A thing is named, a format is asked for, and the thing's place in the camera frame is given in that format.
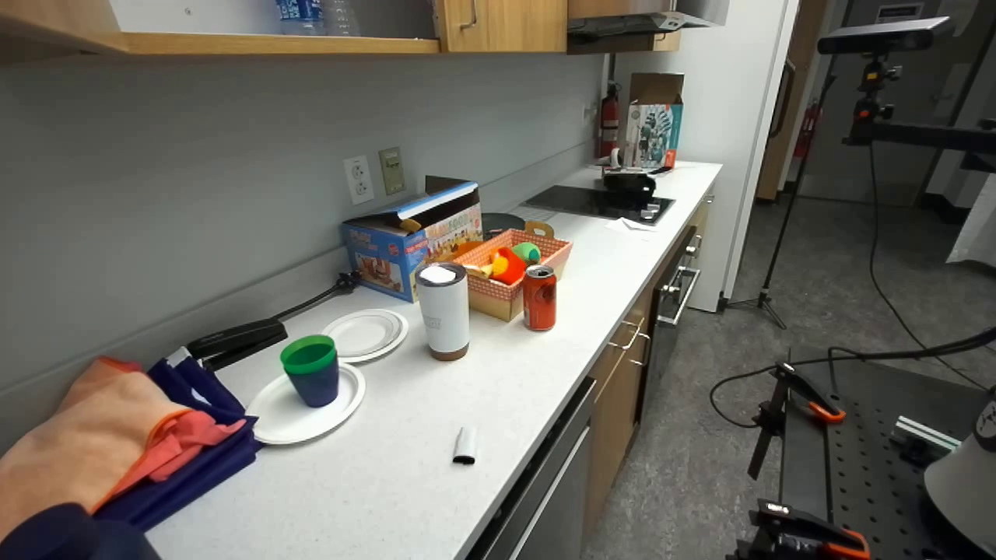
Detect wooden cupboard door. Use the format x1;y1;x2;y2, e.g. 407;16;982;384
431;0;565;52

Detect water bottles in cupboard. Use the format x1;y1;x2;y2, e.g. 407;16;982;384
274;0;358;36

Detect orange toy bin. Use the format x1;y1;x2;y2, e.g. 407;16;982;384
457;232;573;320

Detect red soda can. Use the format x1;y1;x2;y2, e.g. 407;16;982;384
522;265;557;332

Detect green ball toy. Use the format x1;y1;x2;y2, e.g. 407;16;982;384
512;242;542;265

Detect white cylindrical tumbler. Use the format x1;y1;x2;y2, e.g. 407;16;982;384
416;262;469;361

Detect dark bowl behind bin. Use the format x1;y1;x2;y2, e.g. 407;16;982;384
482;212;526;240

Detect blue cardboard box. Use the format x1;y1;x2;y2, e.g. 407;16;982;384
342;182;482;303

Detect white plate rear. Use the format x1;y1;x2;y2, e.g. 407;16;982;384
326;310;407;366

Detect black pot on cooktop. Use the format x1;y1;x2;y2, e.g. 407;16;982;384
601;172;656;205

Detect black induction cooktop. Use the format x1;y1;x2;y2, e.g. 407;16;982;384
529;187;668;226

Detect wooden lower cabinets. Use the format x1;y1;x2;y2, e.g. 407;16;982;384
586;208;702;537

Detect small black white marker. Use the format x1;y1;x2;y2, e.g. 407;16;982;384
450;426;477;468

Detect red fire extinguisher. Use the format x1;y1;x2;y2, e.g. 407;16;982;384
595;86;621;159

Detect blue cup green rim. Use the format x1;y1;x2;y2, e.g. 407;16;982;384
279;337;338;408

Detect stainless dishwasher front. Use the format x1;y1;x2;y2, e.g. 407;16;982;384
464;378;595;560

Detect white plate under cup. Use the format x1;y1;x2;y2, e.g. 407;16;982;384
249;366;367;450

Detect range hood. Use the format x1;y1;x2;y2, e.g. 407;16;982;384
565;0;727;42

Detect black stapler tool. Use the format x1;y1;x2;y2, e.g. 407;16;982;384
188;317;286;371

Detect orange black clamp upper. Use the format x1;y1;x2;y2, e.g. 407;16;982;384
747;361;845;480

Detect orange black clamp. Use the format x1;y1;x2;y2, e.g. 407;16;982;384
747;361;845;480
724;500;872;560

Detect orange black clamp lower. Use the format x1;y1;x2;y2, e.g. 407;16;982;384
724;500;872;560

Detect orange cloth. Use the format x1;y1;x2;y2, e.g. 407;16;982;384
0;355;249;542

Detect black perforated robot table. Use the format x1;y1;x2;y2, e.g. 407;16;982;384
777;361;993;560

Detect wooden upper cabinet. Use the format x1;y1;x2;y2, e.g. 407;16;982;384
0;0;681;60

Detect beige wall switch plate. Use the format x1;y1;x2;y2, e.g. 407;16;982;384
380;146;404;198

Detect white wall outlet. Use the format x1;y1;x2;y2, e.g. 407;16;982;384
342;155;372;205

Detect black oven with handle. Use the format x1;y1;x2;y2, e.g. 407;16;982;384
640;227;700;411

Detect black floor cable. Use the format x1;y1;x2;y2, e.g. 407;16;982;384
708;143;996;431

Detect black camera on tripod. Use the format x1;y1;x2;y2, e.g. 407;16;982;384
722;13;996;329

